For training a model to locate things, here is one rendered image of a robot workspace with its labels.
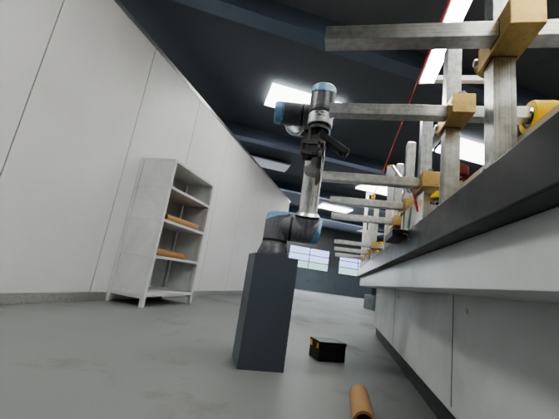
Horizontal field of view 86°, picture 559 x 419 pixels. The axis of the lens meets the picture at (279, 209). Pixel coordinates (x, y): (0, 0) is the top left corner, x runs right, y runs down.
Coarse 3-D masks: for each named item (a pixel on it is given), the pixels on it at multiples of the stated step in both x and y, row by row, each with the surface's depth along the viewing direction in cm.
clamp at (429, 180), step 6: (426, 174) 93; (432, 174) 92; (438, 174) 92; (420, 180) 95; (426, 180) 92; (432, 180) 92; (438, 180) 91; (420, 186) 94; (426, 186) 92; (432, 186) 92; (438, 186) 91; (414, 192) 102; (420, 192) 98; (426, 192) 97; (432, 192) 96
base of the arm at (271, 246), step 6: (264, 240) 179; (270, 240) 176; (276, 240) 176; (282, 240) 177; (264, 246) 176; (270, 246) 174; (276, 246) 175; (282, 246) 176; (258, 252) 178; (264, 252) 174; (270, 252) 172; (276, 252) 173; (282, 252) 175
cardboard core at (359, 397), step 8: (352, 392) 127; (360, 392) 123; (352, 400) 120; (360, 400) 115; (368, 400) 118; (352, 408) 114; (360, 408) 108; (368, 408) 109; (352, 416) 109; (360, 416) 118; (368, 416) 116
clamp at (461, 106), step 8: (456, 96) 71; (464, 96) 71; (472, 96) 70; (448, 104) 74; (456, 104) 71; (464, 104) 70; (472, 104) 70; (448, 112) 73; (456, 112) 70; (464, 112) 70; (472, 112) 70; (448, 120) 74; (456, 120) 73; (464, 120) 73; (440, 128) 79; (440, 136) 83
